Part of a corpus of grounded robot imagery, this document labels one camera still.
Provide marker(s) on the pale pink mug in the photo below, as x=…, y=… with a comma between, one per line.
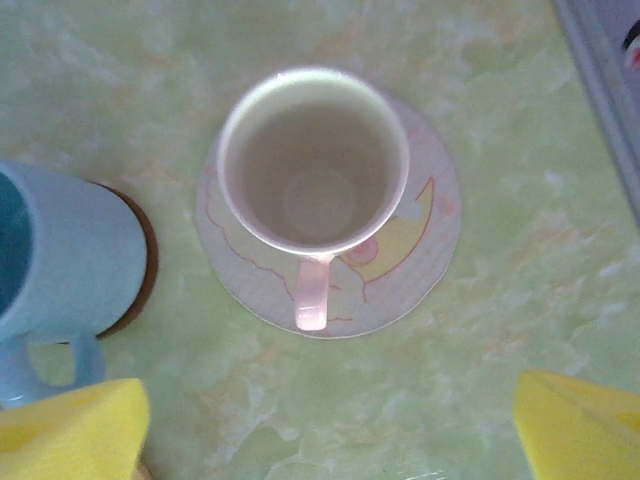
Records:
x=315, y=200

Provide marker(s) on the pale round moon coaster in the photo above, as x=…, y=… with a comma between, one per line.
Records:
x=425, y=250

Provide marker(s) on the aluminium frame rail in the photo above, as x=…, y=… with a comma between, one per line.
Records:
x=600, y=85

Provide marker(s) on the light blue mug blue inside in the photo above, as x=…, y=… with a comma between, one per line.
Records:
x=85, y=260

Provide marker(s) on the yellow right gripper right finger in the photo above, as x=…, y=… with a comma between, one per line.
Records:
x=585, y=430

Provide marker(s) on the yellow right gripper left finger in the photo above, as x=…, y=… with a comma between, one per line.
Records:
x=70, y=435

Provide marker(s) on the brown round coaster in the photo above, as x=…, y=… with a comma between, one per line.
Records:
x=147, y=270

